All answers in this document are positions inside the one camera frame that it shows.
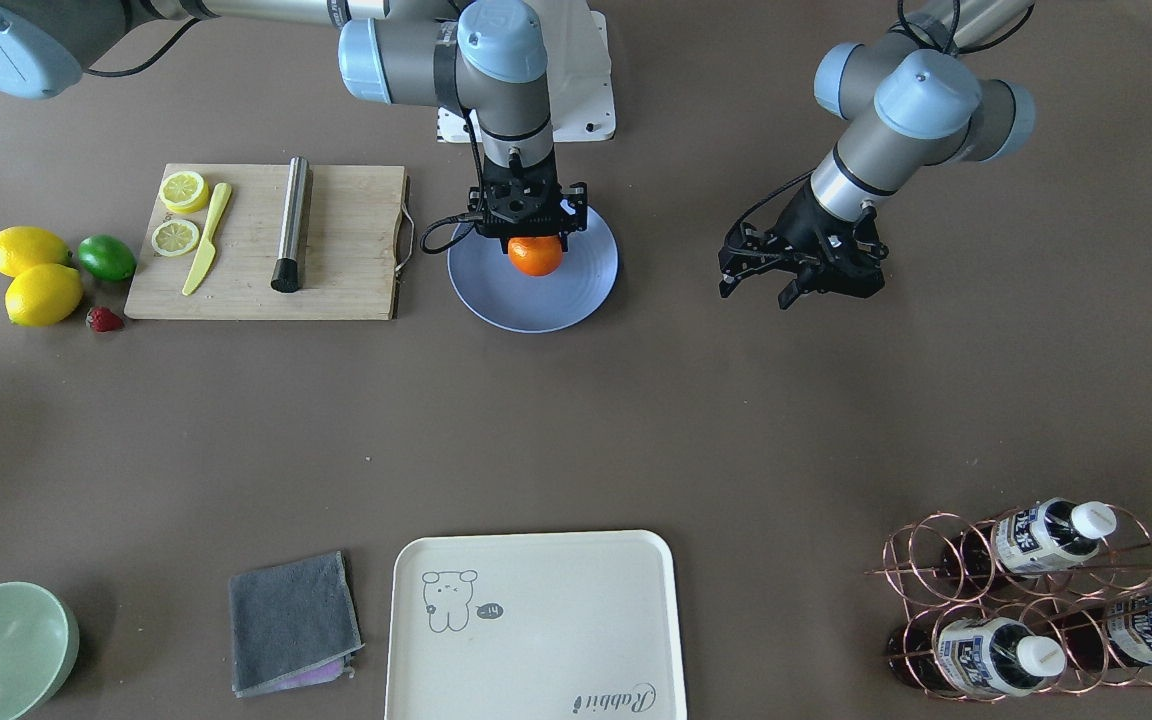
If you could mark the lemon half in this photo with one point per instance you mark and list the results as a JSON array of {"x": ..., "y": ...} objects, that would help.
[{"x": 184, "y": 192}]

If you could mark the orange fruit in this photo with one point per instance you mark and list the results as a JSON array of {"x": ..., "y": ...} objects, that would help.
[{"x": 535, "y": 255}]

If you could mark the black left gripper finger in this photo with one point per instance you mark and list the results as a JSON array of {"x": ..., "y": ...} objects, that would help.
[
  {"x": 732, "y": 278},
  {"x": 806, "y": 281}
]

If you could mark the steel cylinder tool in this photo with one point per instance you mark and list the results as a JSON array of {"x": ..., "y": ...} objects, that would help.
[{"x": 286, "y": 277}]

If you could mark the green lime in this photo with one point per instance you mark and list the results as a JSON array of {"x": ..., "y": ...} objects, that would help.
[{"x": 106, "y": 258}]

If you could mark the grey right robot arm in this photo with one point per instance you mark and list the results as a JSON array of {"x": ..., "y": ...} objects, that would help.
[{"x": 386, "y": 51}]

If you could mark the red strawberry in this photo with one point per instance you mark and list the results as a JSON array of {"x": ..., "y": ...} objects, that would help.
[{"x": 102, "y": 319}]

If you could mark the yellow plastic knife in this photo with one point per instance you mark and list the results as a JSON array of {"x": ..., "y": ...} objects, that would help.
[{"x": 206, "y": 249}]

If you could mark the wooden cutting board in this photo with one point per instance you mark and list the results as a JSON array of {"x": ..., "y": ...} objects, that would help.
[{"x": 348, "y": 249}]

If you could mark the blue plate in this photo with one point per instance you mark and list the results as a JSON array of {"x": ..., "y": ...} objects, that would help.
[{"x": 493, "y": 289}]

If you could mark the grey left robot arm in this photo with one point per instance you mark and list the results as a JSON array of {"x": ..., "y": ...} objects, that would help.
[{"x": 909, "y": 102}]

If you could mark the green bowl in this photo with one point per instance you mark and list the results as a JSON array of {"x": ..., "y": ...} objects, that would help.
[{"x": 39, "y": 641}]

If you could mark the dark drink bottle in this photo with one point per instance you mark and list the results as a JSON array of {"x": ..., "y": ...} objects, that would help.
[
  {"x": 975, "y": 659},
  {"x": 1053, "y": 535},
  {"x": 1113, "y": 636}
]

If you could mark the grey folded cloth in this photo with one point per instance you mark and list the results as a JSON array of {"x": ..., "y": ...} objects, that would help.
[{"x": 292, "y": 625}]

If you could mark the lemon slice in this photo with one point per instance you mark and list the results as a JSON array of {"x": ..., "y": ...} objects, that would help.
[{"x": 175, "y": 237}]

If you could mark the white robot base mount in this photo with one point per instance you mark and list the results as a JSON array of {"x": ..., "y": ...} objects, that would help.
[{"x": 567, "y": 42}]

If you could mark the copper wire bottle rack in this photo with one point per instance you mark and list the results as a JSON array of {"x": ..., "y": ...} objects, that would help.
[{"x": 1121, "y": 569}]

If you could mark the yellow lemon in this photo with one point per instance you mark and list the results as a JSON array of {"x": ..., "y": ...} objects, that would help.
[
  {"x": 25, "y": 246},
  {"x": 44, "y": 294}
]

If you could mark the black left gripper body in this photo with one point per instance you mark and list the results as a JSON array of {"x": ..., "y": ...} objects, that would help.
[{"x": 802, "y": 221}]

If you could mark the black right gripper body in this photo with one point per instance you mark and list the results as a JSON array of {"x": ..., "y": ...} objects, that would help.
[{"x": 573, "y": 209}]

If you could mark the cream serving tray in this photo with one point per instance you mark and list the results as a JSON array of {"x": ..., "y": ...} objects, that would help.
[{"x": 573, "y": 625}]

